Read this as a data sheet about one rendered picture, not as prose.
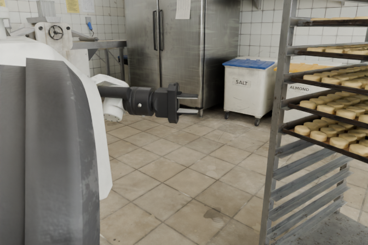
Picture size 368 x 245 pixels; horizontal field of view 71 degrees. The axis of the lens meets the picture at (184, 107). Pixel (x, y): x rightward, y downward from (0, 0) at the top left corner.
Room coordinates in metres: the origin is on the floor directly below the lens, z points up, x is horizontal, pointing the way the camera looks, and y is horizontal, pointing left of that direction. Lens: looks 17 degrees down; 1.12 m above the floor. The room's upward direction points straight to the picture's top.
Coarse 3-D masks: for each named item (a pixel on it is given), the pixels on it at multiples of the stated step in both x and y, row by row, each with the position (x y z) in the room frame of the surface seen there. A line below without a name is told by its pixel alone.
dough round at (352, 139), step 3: (339, 135) 0.78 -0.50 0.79; (342, 135) 0.77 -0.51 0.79; (345, 135) 0.77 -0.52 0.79; (348, 135) 0.77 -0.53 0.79; (351, 135) 0.77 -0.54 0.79; (345, 138) 0.75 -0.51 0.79; (348, 138) 0.75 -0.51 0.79; (351, 138) 0.75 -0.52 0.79; (354, 138) 0.75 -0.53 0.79; (351, 141) 0.75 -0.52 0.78; (354, 141) 0.75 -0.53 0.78
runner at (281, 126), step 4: (308, 116) 0.96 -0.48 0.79; (312, 116) 0.97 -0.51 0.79; (316, 116) 0.99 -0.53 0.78; (320, 116) 1.01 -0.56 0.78; (292, 120) 0.90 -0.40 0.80; (296, 120) 0.91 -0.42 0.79; (300, 120) 0.93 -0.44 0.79; (304, 120) 0.94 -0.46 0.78; (308, 120) 0.96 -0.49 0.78; (312, 120) 0.97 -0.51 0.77; (280, 124) 0.86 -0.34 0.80; (284, 124) 0.87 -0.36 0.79; (288, 124) 0.89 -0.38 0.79; (292, 124) 0.90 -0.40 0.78; (296, 124) 0.91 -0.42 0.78; (300, 124) 0.93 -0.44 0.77; (280, 128) 0.86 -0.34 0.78; (284, 128) 0.87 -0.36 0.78; (288, 128) 0.89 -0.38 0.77; (280, 132) 0.85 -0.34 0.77
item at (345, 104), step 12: (324, 96) 0.93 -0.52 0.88; (336, 96) 0.93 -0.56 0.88; (348, 96) 0.96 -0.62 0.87; (360, 96) 0.93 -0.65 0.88; (312, 108) 0.83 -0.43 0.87; (324, 108) 0.78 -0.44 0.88; (336, 108) 0.81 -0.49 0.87; (348, 108) 0.78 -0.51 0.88; (360, 108) 0.78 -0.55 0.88; (360, 120) 0.69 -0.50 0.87
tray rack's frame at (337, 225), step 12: (336, 216) 1.18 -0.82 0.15; (312, 228) 1.09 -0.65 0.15; (324, 228) 1.09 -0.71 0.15; (336, 228) 1.09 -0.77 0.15; (348, 228) 1.09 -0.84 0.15; (360, 228) 1.09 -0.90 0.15; (300, 240) 1.01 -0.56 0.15; (312, 240) 1.01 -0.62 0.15; (324, 240) 1.01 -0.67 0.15; (336, 240) 1.01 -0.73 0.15; (348, 240) 1.01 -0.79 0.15; (360, 240) 1.01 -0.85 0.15
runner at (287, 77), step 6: (336, 66) 1.04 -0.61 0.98; (342, 66) 1.07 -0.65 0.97; (348, 66) 1.09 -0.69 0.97; (354, 66) 1.12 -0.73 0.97; (300, 72) 0.90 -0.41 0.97; (306, 72) 0.92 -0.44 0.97; (312, 72) 0.95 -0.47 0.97; (318, 72) 0.97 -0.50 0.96; (288, 78) 0.87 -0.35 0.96; (300, 78) 0.91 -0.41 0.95
